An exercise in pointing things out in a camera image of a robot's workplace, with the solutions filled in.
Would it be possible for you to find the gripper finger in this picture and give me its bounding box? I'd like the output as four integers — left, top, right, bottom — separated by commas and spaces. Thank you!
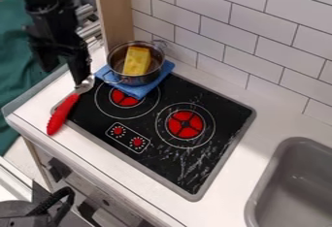
64, 49, 94, 87
35, 51, 63, 74

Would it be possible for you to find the silver pot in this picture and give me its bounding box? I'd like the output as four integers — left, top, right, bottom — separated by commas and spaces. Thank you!
101, 39, 169, 87

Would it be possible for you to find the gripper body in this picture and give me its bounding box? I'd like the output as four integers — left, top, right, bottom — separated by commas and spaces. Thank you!
24, 2, 90, 59

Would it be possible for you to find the toy sink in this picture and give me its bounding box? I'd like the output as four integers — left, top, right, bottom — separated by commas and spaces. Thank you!
242, 136, 332, 227

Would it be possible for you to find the toy stove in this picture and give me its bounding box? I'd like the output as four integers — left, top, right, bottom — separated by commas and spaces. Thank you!
49, 65, 258, 203

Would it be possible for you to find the yellow toy cheese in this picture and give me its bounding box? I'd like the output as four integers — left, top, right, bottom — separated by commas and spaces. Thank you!
121, 46, 153, 77

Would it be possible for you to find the blue cloth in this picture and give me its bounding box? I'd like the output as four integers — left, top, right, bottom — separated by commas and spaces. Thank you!
93, 59, 177, 101

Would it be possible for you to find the red spoon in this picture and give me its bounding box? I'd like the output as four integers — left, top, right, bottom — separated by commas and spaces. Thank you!
45, 74, 96, 136

